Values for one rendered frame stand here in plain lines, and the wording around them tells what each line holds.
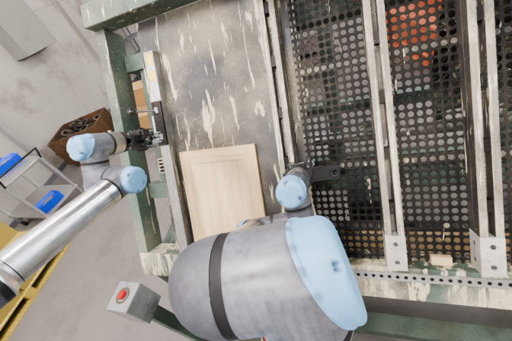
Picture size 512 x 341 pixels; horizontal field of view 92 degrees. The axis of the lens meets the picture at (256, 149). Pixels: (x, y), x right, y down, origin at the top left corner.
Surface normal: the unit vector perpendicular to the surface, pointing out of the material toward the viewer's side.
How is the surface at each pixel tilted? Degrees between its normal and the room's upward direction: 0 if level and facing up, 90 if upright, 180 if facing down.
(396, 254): 54
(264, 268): 15
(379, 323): 0
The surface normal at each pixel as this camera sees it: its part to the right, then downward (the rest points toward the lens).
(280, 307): -0.16, 0.11
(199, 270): -0.38, -0.59
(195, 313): -0.38, 0.04
